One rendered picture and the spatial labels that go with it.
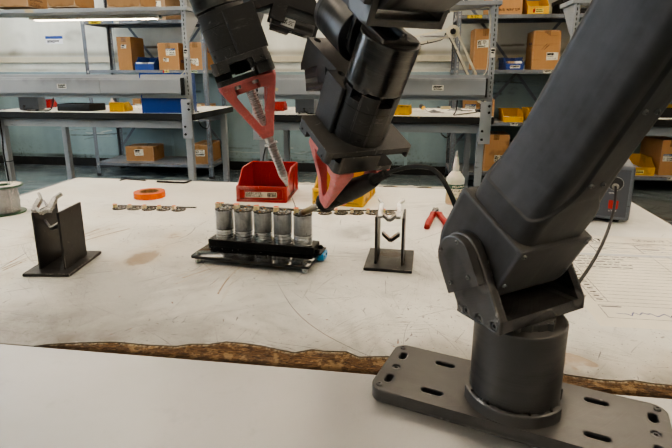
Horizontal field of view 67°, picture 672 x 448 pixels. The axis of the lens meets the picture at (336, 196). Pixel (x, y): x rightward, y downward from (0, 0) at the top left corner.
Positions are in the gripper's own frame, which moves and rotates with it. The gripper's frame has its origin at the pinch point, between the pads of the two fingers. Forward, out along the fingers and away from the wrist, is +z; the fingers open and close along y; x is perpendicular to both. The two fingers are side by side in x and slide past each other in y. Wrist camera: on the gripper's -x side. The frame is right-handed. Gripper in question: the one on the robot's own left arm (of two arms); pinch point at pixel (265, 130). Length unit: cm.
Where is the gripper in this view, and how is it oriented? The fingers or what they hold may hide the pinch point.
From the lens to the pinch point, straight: 62.7
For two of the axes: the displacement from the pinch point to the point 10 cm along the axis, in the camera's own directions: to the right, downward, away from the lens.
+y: -2.0, -2.2, 9.5
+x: -9.3, 3.6, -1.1
